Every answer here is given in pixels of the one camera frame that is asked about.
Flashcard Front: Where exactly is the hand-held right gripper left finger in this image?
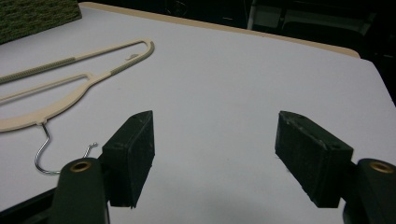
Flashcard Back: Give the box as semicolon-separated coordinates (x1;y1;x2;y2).
47;109;156;224

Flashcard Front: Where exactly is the beige plastic clothes hanger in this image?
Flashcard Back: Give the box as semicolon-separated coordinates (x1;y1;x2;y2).
0;37;156;175

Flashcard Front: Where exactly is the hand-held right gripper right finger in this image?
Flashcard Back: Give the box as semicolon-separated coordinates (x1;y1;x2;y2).
275;110;396;224

